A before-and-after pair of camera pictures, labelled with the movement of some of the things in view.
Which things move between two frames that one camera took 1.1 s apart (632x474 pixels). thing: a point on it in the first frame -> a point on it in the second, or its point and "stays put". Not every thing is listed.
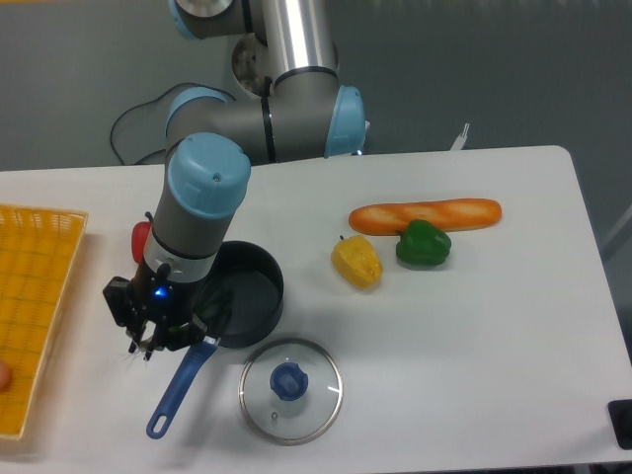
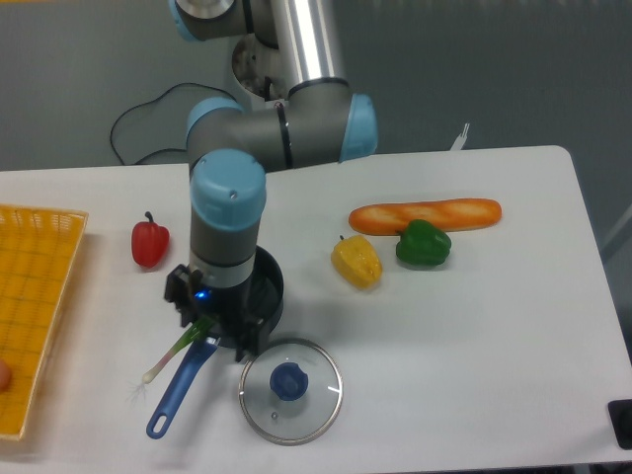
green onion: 216,303 -> 199,330
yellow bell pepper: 357,261 stays put
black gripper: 165,308 -> 244,314
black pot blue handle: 239,301 stays put
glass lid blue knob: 291,392 stays put
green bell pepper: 420,243 stays put
